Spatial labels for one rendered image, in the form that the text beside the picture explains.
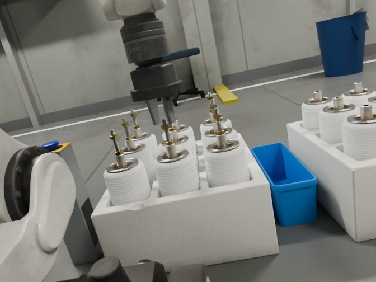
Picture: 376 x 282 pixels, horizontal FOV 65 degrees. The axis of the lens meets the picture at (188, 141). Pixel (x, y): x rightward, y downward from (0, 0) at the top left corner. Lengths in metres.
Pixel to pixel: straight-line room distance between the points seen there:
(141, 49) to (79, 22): 3.02
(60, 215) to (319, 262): 0.52
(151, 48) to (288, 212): 0.51
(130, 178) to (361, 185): 0.48
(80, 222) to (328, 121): 0.67
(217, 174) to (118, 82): 2.94
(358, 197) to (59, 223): 0.57
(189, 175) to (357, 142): 0.37
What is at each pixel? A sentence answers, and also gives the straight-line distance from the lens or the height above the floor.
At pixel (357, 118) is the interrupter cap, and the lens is 0.76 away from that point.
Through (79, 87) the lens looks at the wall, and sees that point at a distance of 3.65.
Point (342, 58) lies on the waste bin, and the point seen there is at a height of 0.15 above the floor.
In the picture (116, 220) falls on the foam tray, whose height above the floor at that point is 0.16.
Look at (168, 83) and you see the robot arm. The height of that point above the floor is 0.42.
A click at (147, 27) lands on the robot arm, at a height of 0.53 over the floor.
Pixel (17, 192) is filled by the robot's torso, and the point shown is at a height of 0.34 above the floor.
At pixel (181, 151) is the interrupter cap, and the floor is 0.25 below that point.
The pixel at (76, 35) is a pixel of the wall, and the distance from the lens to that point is 3.62.
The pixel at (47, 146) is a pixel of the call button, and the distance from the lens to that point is 0.77.
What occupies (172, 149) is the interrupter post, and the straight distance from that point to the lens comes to 0.66.
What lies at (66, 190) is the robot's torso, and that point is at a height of 0.31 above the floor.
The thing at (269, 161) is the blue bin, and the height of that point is 0.06.
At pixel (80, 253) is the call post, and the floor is 0.03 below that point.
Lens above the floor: 0.47
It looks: 17 degrees down
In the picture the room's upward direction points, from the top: 12 degrees counter-clockwise
